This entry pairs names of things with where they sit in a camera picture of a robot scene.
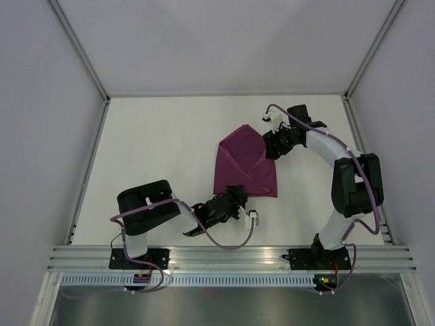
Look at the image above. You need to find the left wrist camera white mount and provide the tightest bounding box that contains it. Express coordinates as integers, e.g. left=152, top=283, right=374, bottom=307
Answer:
left=239, top=207, right=260, bottom=229

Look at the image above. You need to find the aluminium front rail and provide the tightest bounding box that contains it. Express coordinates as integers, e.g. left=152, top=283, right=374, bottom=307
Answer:
left=46, top=245, right=417, bottom=274

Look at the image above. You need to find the white slotted cable duct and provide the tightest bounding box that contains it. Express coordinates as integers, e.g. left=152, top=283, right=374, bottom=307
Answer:
left=61, top=272, right=315, bottom=287

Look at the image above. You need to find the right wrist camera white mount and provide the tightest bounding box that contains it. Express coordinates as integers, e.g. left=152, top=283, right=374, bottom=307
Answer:
left=262, top=111, right=283, bottom=134

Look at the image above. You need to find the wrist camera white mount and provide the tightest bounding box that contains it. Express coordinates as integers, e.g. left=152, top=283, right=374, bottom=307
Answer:
left=239, top=207, right=260, bottom=229
left=262, top=111, right=283, bottom=134

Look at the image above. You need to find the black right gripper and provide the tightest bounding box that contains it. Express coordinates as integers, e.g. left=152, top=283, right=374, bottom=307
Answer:
left=263, top=123, right=300, bottom=160

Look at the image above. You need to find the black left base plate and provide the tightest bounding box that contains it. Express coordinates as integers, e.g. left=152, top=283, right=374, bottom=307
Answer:
left=108, top=248, right=170, bottom=270

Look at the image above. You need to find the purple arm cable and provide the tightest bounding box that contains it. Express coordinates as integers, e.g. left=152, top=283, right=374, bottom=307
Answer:
left=264, top=103, right=381, bottom=272
left=60, top=198, right=256, bottom=300

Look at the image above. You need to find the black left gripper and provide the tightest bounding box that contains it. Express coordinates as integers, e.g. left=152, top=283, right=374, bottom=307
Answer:
left=208, top=184, right=248, bottom=228

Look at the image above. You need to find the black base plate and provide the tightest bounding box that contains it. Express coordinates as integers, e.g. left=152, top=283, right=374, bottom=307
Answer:
left=108, top=248, right=170, bottom=270
left=287, top=248, right=351, bottom=271

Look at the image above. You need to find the aluminium frame post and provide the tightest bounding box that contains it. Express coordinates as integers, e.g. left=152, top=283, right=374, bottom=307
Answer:
left=47, top=0, right=110, bottom=103
left=343, top=0, right=407, bottom=101

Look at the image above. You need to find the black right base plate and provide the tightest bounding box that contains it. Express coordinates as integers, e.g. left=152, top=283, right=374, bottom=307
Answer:
left=287, top=248, right=351, bottom=271

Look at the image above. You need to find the aluminium frame post right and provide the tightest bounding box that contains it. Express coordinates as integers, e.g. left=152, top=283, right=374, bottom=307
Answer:
left=343, top=0, right=407, bottom=101

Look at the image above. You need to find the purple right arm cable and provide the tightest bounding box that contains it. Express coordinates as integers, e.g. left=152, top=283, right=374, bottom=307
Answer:
left=264, top=103, right=381, bottom=272

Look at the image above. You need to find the purple cloth napkin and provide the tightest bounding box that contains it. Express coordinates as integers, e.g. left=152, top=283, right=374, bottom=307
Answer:
left=213, top=124, right=278, bottom=198

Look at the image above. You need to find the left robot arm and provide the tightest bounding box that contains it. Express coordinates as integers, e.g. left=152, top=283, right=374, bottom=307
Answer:
left=112, top=180, right=247, bottom=269

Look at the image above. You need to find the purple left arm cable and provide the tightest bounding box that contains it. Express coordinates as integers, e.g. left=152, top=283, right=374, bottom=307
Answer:
left=60, top=198, right=256, bottom=300

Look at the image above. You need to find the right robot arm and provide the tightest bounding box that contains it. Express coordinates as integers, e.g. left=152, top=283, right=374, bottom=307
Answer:
left=262, top=104, right=384, bottom=268

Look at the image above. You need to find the aluminium frame post left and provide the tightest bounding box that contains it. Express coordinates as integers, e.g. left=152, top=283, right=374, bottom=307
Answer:
left=47, top=0, right=110, bottom=103

